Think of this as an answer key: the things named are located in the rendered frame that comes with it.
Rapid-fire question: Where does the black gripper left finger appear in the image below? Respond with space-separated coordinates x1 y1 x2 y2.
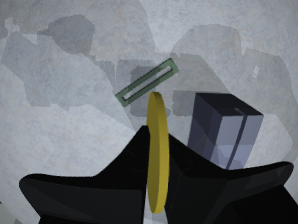
19 125 150 224

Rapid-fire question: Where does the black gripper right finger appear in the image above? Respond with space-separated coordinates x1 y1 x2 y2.
164 132 294 224

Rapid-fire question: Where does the dark green slotted holder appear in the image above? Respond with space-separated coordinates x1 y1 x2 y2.
114 57 178 108

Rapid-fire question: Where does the gold coin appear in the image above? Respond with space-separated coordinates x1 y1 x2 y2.
146 92 170 213

